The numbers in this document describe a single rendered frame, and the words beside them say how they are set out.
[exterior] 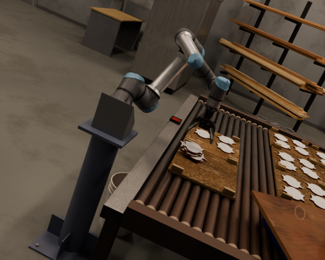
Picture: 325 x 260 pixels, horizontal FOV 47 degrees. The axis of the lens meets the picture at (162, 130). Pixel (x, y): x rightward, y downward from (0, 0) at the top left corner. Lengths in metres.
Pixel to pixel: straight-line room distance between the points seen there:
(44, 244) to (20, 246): 0.14
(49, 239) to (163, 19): 4.60
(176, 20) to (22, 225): 4.55
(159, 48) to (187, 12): 0.74
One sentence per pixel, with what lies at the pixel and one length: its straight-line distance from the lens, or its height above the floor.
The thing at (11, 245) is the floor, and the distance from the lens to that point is 2.52.
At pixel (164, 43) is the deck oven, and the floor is 0.79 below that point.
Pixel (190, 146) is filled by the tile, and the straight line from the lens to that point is 2.01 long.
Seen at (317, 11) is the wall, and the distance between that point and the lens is 8.68.
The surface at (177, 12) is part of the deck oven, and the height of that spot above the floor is 1.33.
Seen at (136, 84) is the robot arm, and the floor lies 1.15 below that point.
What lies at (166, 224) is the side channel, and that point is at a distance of 1.39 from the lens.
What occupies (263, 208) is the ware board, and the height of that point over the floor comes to 1.04.
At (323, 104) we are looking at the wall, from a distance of 8.90.
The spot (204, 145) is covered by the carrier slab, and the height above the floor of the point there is 0.94.
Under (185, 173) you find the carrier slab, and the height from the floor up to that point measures 0.94.
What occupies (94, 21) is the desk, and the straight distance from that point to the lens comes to 7.69.
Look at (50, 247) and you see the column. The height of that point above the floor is 0.01.
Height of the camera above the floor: 1.72
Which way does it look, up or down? 21 degrees down
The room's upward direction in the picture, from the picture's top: 22 degrees clockwise
